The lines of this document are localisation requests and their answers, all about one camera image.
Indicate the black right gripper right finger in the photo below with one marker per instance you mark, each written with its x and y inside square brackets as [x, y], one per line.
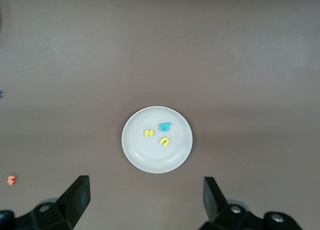
[217, 210]

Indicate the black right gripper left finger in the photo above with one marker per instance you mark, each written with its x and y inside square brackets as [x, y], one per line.
[72, 205]

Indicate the yellow foam letter u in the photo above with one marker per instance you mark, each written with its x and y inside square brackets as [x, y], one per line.
[165, 143]

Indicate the teal foam letter g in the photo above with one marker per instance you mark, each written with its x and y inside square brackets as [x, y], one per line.
[166, 126]

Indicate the yellow foam letter a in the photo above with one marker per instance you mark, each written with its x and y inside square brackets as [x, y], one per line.
[149, 132]

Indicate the orange foam letter t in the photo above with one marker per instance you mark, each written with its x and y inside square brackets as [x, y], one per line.
[11, 179]

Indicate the beige round plate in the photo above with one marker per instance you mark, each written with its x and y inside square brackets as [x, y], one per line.
[157, 160]

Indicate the brown table cover sheet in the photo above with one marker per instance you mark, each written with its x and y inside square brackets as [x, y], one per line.
[160, 52]

